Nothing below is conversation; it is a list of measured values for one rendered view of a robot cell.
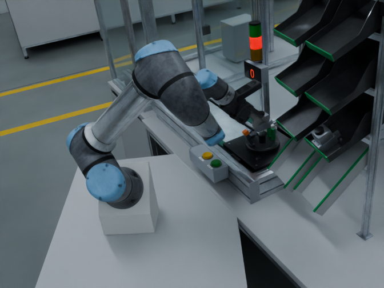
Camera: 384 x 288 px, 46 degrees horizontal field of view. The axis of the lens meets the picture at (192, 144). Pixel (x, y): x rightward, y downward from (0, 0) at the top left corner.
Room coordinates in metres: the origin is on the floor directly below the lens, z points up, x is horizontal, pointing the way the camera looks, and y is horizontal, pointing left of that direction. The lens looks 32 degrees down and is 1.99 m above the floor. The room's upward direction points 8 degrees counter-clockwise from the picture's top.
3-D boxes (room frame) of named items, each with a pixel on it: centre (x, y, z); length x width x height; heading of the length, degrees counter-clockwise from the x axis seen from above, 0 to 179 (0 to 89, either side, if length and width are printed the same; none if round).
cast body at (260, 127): (1.57, -0.30, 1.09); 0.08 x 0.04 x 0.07; 114
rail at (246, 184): (1.75, -0.04, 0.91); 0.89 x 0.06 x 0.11; 23
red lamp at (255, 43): (1.78, -0.32, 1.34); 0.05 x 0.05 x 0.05
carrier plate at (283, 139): (1.56, -0.29, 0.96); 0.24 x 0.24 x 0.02; 23
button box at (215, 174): (1.55, -0.06, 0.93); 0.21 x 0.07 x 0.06; 23
